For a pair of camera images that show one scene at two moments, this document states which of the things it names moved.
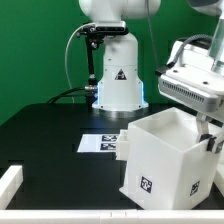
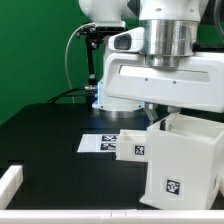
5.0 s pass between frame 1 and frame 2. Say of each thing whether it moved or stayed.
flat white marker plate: stayed
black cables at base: stayed
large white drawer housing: moved
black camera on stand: stayed
